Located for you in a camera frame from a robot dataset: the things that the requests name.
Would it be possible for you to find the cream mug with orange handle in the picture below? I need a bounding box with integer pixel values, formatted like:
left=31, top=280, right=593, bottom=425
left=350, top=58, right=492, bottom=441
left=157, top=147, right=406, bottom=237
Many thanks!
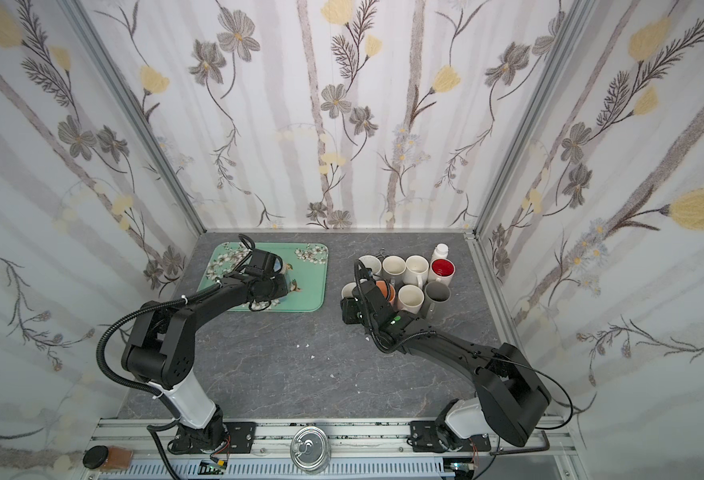
left=376, top=280, right=397, bottom=305

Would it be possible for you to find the white plastic bottle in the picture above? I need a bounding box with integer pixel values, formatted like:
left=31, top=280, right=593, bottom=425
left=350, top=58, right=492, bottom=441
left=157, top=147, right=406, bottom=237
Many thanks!
left=431, top=243, right=450, bottom=262

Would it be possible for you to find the light blue mug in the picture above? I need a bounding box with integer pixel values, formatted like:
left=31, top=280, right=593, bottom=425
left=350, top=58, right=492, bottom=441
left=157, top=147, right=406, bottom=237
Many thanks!
left=341, top=282, right=356, bottom=299

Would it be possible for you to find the green plastic tray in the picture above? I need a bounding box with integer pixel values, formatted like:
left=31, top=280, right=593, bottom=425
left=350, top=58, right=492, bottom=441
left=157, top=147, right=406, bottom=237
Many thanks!
left=198, top=242, right=329, bottom=313

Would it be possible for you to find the beige mug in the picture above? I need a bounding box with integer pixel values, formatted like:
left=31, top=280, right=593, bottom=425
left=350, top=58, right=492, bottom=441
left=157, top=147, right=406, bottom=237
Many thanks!
left=359, top=255, right=382, bottom=278

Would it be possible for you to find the pink mug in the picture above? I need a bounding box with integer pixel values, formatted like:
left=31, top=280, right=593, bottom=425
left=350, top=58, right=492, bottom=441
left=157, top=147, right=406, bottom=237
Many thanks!
left=397, top=285, right=425, bottom=314

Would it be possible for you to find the round metal lid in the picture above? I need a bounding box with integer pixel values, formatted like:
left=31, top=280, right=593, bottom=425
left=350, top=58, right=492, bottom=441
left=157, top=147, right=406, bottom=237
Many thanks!
left=290, top=426, right=331, bottom=474

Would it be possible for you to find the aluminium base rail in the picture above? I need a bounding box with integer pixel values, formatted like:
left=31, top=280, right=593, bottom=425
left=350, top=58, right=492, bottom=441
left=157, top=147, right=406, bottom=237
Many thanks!
left=87, top=416, right=578, bottom=480

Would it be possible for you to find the tall dark grey mug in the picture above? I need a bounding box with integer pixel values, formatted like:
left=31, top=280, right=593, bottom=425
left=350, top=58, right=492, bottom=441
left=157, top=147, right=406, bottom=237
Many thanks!
left=420, top=281, right=451, bottom=320

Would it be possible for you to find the white mug with red inside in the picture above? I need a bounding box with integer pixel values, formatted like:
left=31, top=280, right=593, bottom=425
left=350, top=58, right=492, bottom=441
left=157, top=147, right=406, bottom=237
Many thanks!
left=428, top=258, right=456, bottom=286

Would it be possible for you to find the white cream mug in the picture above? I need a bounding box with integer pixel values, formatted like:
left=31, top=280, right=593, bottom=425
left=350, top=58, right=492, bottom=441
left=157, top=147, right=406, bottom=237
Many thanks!
left=403, top=255, right=430, bottom=289

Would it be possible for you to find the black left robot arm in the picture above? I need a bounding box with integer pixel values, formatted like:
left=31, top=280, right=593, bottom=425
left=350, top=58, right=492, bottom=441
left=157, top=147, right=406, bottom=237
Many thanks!
left=96, top=234, right=289, bottom=479

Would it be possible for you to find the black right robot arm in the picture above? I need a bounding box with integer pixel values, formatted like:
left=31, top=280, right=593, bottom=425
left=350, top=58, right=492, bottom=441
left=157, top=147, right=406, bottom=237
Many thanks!
left=341, top=260, right=555, bottom=453

